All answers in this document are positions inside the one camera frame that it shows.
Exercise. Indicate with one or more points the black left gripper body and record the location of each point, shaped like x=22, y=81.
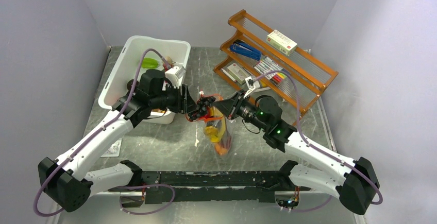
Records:
x=173, y=101

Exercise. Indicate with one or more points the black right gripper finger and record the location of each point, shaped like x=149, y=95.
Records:
x=226, y=107
x=235, y=98

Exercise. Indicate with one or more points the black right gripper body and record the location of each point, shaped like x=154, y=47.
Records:
x=247, y=110

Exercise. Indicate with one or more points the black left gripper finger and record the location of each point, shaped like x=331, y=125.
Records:
x=185, y=94
x=190, y=106

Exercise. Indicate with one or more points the black grape bunch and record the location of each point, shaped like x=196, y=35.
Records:
x=205, y=108

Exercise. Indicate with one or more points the clear zip bag orange zipper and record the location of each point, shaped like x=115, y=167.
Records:
x=218, y=98

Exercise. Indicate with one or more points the yellow banana bunch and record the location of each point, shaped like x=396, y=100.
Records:
x=215, y=126

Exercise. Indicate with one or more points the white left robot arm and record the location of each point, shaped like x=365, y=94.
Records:
x=68, y=179

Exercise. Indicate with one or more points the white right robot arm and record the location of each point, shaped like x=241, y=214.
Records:
x=353, y=182

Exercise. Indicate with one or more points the white green box lower shelf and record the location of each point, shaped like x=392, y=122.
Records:
x=237, y=72

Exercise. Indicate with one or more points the garlic bulb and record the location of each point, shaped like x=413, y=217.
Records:
x=169, y=60

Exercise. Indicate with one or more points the green lime slice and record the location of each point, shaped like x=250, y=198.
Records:
x=150, y=63

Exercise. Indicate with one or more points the white plastic bin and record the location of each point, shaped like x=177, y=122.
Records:
x=148, y=100

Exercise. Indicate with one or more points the coloured marker pen set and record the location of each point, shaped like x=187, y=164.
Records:
x=266, y=65

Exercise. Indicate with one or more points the orange wooden shelf rack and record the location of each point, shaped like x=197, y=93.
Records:
x=298, y=78

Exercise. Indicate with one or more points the blue stapler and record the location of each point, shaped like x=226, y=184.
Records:
x=244, y=49

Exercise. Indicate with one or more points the white red box top shelf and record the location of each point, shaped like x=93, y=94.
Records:
x=281, y=42

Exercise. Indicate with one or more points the white label card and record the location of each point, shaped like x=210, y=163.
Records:
x=113, y=150

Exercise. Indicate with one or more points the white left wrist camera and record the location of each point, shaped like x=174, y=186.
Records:
x=176, y=75

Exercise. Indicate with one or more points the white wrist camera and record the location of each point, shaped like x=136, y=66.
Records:
x=252, y=84
x=176, y=75

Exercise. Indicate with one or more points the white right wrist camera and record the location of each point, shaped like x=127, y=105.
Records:
x=252, y=84

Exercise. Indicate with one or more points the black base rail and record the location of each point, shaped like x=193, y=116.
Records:
x=188, y=186

